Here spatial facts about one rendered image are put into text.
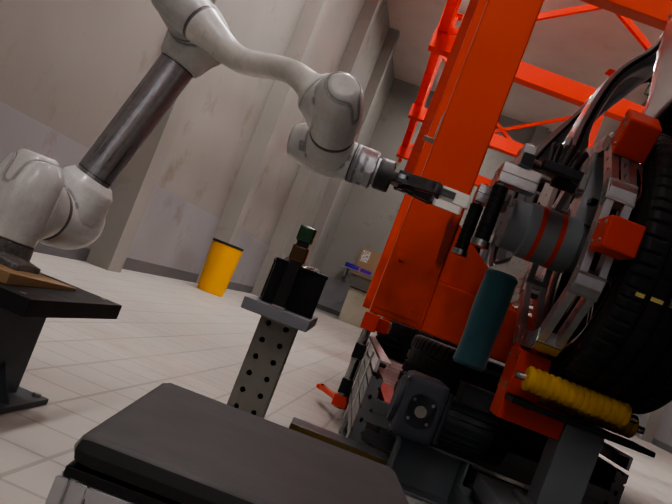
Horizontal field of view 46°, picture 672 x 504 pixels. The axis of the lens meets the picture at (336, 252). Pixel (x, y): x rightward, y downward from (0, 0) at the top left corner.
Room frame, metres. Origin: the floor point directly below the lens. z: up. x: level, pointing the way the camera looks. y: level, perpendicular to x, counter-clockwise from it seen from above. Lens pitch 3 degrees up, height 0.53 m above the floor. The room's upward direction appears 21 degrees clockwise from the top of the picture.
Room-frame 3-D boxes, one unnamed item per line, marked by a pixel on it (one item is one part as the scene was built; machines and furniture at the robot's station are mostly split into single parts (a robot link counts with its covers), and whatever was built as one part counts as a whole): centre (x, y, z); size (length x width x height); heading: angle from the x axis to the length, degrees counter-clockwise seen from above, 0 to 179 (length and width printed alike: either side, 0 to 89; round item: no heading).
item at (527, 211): (1.93, -0.47, 0.85); 0.21 x 0.14 x 0.14; 88
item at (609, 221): (1.62, -0.53, 0.85); 0.09 x 0.08 x 0.07; 178
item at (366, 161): (1.78, 0.01, 0.83); 0.09 x 0.06 x 0.09; 178
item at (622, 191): (1.93, -0.54, 0.85); 0.54 x 0.07 x 0.54; 178
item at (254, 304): (2.11, 0.07, 0.44); 0.43 x 0.17 x 0.03; 178
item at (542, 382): (1.81, -0.63, 0.51); 0.29 x 0.06 x 0.06; 88
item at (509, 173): (1.77, -0.33, 0.93); 0.09 x 0.05 x 0.05; 88
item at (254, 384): (2.14, 0.07, 0.21); 0.10 x 0.10 x 0.42; 88
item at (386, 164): (1.78, -0.07, 0.82); 0.09 x 0.08 x 0.07; 88
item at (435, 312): (2.44, -0.58, 0.69); 0.52 x 0.17 x 0.35; 88
